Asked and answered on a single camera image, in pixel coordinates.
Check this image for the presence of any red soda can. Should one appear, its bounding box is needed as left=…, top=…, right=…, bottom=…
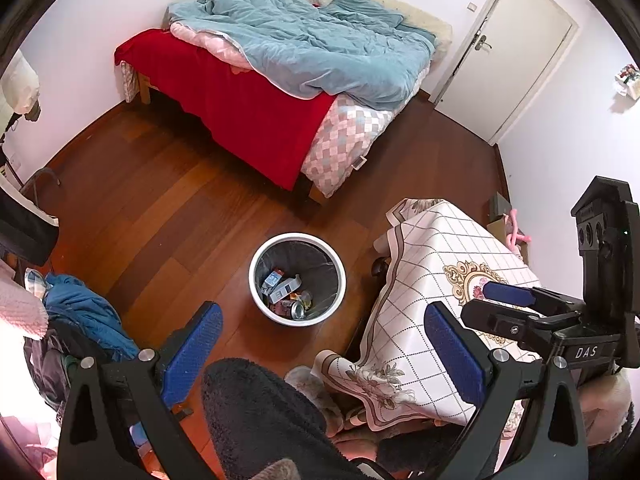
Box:
left=290, top=300, right=306, bottom=321

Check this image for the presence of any blue white small carton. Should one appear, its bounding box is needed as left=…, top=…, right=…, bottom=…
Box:
left=262, top=269, right=284, bottom=290

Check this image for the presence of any pink white paper carton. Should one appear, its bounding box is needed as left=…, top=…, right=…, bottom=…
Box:
left=268, top=274, right=302, bottom=304

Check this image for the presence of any white round trash bin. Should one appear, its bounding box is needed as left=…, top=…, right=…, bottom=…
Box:
left=247, top=233, right=347, bottom=327

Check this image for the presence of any pink plastic toy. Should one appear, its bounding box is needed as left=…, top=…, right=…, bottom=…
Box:
left=504, top=208, right=532, bottom=260

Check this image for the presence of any blue clothes pile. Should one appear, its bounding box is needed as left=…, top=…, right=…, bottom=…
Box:
left=24, top=268, right=139, bottom=362

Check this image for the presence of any white checked tablecloth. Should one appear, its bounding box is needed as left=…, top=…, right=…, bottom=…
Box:
left=312, top=198, right=539, bottom=431

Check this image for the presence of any white door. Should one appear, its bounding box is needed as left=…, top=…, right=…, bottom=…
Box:
left=435, top=0, right=578, bottom=145

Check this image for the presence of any black chair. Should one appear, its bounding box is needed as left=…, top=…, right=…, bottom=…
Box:
left=0, top=176, right=60, bottom=266

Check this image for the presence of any pink checked blanket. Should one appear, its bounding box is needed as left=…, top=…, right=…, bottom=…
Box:
left=169, top=23, right=406, bottom=198

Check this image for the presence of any light blue duvet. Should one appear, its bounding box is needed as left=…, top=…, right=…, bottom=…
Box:
left=166, top=0, right=436, bottom=110

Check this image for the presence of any red bed sheet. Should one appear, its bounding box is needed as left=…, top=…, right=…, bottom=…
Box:
left=114, top=29, right=335, bottom=191

